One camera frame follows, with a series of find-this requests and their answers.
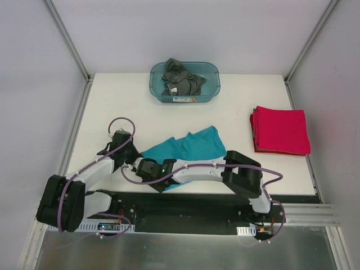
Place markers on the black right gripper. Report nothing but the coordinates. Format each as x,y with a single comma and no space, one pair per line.
139,167

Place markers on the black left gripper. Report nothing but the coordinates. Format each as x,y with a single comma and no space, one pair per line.
135,157

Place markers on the teal t shirt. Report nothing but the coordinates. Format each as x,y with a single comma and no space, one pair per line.
205,144

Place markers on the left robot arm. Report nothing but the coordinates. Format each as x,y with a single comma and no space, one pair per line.
64,203

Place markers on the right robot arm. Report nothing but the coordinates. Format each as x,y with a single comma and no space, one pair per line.
241,174

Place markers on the teal plastic bin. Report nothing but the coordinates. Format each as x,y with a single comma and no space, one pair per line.
204,69

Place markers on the dark grey crumpled shirt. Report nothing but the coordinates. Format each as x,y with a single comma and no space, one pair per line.
178,81

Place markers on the folded red t shirt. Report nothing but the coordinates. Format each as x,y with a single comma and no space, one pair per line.
280,131

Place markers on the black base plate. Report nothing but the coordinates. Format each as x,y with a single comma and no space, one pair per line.
198,225

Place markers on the left white cable duct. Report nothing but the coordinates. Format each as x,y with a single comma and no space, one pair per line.
104,227

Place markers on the white cable duct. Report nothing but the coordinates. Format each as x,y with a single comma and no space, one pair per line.
104,227
246,231

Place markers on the left aluminium frame post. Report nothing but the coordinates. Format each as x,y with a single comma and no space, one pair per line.
66,38

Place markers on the aluminium frame post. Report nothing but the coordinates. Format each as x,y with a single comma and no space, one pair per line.
320,24
66,38

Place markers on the right white cable duct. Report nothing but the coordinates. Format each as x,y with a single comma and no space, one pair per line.
246,231

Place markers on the aluminium front rail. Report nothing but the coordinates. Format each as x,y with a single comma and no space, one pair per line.
300,214

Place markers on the right aluminium frame post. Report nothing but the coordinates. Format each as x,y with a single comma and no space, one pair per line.
320,24

